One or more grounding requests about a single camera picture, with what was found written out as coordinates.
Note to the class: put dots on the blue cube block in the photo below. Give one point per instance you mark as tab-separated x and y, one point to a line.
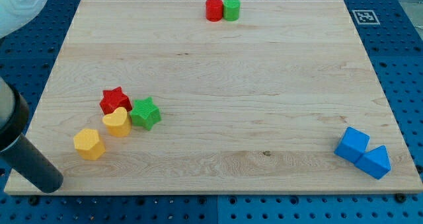
352	144

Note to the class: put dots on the yellow hexagon block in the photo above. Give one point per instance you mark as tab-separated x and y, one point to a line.
89	144

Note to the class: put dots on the green star block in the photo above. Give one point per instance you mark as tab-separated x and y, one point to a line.
145	113

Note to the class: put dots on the red star block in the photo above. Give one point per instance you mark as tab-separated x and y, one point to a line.
113	99

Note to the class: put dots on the blue triangle block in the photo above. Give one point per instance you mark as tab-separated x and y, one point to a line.
375	163

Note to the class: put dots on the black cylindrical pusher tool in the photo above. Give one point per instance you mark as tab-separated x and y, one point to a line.
16	150

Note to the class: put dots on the yellow heart block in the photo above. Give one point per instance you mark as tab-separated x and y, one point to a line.
118	123

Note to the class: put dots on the green cylinder block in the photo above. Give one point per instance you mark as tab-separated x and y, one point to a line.
231	9

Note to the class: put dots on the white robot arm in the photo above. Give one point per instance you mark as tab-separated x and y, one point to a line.
17	13

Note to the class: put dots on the red cylinder block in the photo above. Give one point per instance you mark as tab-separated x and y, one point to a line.
214	10

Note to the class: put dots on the white fiducial marker tag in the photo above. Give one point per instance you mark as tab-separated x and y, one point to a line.
365	17

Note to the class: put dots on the wooden board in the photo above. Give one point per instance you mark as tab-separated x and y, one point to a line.
253	106

